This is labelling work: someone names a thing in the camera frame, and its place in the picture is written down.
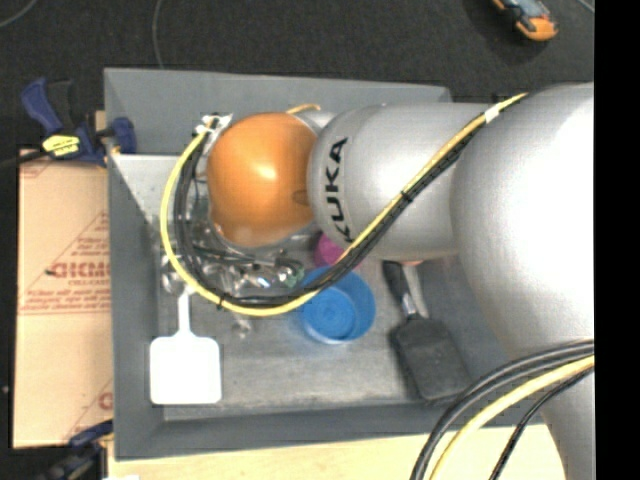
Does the magenta round object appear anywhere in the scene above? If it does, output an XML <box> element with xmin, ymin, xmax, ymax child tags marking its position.
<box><xmin>313</xmin><ymin>232</ymin><xmax>362</xmax><ymax>270</ymax></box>

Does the blue plastic cup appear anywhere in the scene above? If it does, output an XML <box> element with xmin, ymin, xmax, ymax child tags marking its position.
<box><xmin>293</xmin><ymin>266</ymin><xmax>378</xmax><ymax>346</ymax></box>

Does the grey metal bin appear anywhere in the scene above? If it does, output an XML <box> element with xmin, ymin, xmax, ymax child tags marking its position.
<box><xmin>102</xmin><ymin>67</ymin><xmax>547</xmax><ymax>462</ymax></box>

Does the white flat spatula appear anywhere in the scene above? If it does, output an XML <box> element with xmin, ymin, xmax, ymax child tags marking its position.
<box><xmin>149</xmin><ymin>287</ymin><xmax>223</xmax><ymax>406</ymax></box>

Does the black spatula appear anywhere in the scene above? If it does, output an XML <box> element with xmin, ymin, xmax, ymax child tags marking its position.
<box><xmin>381</xmin><ymin>259</ymin><xmax>473</xmax><ymax>403</ymax></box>

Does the brown cardboard board, red print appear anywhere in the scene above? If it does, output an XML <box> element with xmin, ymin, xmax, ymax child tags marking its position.
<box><xmin>11</xmin><ymin>148</ymin><xmax>115</xmax><ymax>450</ymax></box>

